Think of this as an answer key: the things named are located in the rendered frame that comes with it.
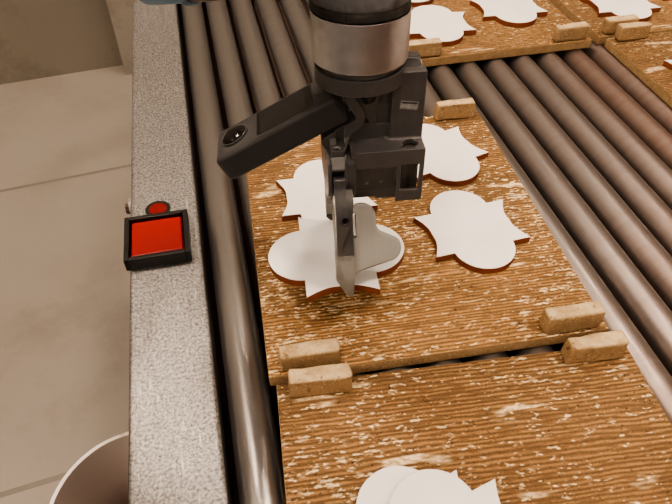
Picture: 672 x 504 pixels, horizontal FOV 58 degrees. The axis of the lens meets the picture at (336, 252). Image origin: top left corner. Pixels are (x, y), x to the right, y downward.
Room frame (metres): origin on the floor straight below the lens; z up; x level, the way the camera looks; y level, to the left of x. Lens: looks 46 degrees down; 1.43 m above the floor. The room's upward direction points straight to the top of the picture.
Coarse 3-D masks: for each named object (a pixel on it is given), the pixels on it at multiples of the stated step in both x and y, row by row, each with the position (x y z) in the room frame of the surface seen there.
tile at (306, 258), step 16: (304, 224) 0.47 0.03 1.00; (320, 224) 0.47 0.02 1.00; (288, 240) 0.44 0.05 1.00; (304, 240) 0.44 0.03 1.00; (320, 240) 0.44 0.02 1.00; (400, 240) 0.44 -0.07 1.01; (272, 256) 0.42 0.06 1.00; (288, 256) 0.42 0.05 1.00; (304, 256) 0.42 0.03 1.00; (320, 256) 0.42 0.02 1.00; (400, 256) 0.41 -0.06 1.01; (272, 272) 0.40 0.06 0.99; (288, 272) 0.40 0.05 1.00; (304, 272) 0.40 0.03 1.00; (320, 272) 0.40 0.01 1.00; (368, 272) 0.39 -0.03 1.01; (384, 272) 0.40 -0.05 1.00; (320, 288) 0.37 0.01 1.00; (336, 288) 0.38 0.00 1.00; (368, 288) 0.38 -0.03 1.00
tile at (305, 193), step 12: (300, 168) 0.63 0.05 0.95; (312, 168) 0.63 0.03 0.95; (276, 180) 0.61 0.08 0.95; (288, 180) 0.61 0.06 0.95; (300, 180) 0.61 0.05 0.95; (312, 180) 0.61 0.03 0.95; (288, 192) 0.58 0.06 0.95; (300, 192) 0.58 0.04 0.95; (312, 192) 0.58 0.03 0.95; (324, 192) 0.58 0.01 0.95; (288, 204) 0.56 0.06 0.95; (300, 204) 0.56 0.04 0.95; (312, 204) 0.56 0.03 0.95; (324, 204) 0.56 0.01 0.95; (372, 204) 0.56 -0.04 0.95; (288, 216) 0.54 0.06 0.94; (300, 216) 0.54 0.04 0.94; (312, 216) 0.54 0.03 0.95; (324, 216) 0.54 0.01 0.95
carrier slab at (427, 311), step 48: (480, 144) 0.70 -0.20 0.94; (432, 192) 0.60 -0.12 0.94; (480, 192) 0.60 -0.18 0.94; (288, 288) 0.43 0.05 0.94; (384, 288) 0.43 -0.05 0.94; (432, 288) 0.43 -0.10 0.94; (480, 288) 0.43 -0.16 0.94; (528, 288) 0.43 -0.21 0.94; (576, 288) 0.43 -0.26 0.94; (288, 336) 0.37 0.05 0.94; (336, 336) 0.37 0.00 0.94; (384, 336) 0.37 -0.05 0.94; (432, 336) 0.37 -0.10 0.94; (480, 336) 0.37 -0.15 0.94; (528, 336) 0.37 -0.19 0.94; (576, 336) 0.37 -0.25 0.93
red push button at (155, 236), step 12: (132, 228) 0.54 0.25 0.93; (144, 228) 0.54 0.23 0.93; (156, 228) 0.54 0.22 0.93; (168, 228) 0.54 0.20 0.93; (180, 228) 0.54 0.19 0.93; (132, 240) 0.52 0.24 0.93; (144, 240) 0.52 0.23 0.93; (156, 240) 0.52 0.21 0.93; (168, 240) 0.52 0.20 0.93; (180, 240) 0.52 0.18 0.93; (132, 252) 0.50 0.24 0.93; (144, 252) 0.50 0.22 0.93; (156, 252) 0.50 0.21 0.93
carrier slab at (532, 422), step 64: (384, 384) 0.31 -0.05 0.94; (448, 384) 0.31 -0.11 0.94; (512, 384) 0.31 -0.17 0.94; (576, 384) 0.31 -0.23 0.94; (640, 384) 0.31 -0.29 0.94; (320, 448) 0.25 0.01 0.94; (384, 448) 0.25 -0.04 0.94; (448, 448) 0.25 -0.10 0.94; (512, 448) 0.25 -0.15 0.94; (576, 448) 0.25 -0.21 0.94; (640, 448) 0.25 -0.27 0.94
